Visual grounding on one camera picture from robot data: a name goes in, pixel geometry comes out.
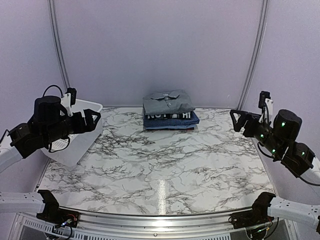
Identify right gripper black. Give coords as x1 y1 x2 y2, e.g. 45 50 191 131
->
230 109 284 158

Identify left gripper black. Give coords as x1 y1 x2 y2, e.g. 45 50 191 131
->
43 108 100 145

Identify white plastic bin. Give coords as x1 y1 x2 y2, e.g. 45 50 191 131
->
41 99 103 167

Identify black shirt white letters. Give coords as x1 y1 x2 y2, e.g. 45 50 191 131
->
144 111 196 120

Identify blue checked shirt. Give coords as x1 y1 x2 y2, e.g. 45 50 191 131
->
143 112 200 130

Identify grey long sleeve shirt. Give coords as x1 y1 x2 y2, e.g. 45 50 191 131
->
142 90 196 115

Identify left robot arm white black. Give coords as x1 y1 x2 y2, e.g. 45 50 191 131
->
0 93 103 172

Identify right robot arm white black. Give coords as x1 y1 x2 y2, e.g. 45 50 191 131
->
229 109 320 232

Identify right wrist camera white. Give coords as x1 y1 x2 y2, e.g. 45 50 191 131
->
258 91 274 126

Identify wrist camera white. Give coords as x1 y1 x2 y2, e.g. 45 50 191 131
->
258 91 274 126
60 87 77 117

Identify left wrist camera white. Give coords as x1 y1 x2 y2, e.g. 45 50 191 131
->
60 87 77 117

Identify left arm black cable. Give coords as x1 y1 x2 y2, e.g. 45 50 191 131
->
0 84 72 153

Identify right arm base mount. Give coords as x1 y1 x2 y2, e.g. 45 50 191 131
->
228 192 276 229

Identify aluminium frame rail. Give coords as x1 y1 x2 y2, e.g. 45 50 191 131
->
9 199 301 240

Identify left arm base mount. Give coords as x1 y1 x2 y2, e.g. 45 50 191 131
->
36 190 80 228

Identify right wall aluminium profile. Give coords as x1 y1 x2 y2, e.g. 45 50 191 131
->
236 0 270 110

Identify wall aluminium profile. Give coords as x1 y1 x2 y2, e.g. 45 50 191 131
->
47 0 71 89
236 0 270 110

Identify left wall aluminium profile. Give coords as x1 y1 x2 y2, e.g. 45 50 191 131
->
47 0 71 89

